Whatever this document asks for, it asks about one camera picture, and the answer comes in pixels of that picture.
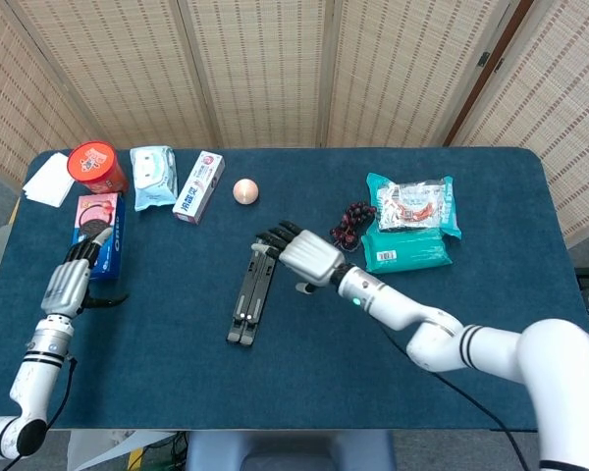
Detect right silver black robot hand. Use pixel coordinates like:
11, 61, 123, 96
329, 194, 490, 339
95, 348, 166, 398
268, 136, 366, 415
252, 220, 349, 295

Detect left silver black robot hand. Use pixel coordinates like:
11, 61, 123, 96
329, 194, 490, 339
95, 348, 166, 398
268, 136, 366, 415
39, 227, 131, 320

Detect black folding laptop stand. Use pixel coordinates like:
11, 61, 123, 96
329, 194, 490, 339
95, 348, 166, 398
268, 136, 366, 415
225, 235, 281, 347

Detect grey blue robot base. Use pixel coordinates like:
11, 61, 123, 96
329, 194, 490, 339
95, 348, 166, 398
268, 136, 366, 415
185, 430, 397, 471

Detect dark red grape bunch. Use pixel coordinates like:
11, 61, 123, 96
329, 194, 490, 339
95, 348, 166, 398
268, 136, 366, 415
329, 200, 378, 254

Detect blue Oreo cookie box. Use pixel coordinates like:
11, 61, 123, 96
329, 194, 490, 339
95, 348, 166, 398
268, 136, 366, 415
71, 191, 127, 282

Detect pale pink ball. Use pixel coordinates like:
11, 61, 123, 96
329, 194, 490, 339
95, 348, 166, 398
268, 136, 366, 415
233, 179, 260, 205

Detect teal snack bag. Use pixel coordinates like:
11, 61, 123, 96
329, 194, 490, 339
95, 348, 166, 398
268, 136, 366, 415
360, 223, 454, 275

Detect white paper napkins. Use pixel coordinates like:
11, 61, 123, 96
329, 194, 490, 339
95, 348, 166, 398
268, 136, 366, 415
22, 151, 76, 209

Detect teal clear snack packet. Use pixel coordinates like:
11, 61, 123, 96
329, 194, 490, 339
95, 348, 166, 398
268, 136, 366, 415
365, 172, 462, 240

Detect red round snack tub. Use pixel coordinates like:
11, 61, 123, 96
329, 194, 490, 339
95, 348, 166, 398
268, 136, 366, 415
67, 140, 130, 195

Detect white pink toothpaste box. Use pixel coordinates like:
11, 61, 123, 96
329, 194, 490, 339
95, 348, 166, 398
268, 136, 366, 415
172, 150, 226, 226

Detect light blue wipes pack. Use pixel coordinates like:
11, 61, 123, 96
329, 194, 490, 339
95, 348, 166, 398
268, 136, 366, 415
129, 144, 179, 213

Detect blue table mat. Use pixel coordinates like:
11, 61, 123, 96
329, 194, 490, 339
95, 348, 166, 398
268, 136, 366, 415
0, 146, 588, 433

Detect bamboo folding screen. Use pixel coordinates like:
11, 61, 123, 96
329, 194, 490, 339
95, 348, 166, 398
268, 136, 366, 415
0, 0, 589, 246

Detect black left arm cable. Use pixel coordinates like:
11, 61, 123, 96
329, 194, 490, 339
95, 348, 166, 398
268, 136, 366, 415
0, 355, 79, 471

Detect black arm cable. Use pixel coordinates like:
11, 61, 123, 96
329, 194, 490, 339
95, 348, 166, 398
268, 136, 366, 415
377, 323, 531, 471
0, 355, 79, 471

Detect black floor cables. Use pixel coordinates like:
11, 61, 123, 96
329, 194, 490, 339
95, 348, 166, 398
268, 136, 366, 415
149, 431, 188, 471

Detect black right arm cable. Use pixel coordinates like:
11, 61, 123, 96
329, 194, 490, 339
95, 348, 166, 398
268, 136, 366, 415
377, 323, 531, 471

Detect brown wooden post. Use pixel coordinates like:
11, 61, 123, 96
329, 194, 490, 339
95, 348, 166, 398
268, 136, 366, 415
444, 0, 536, 147

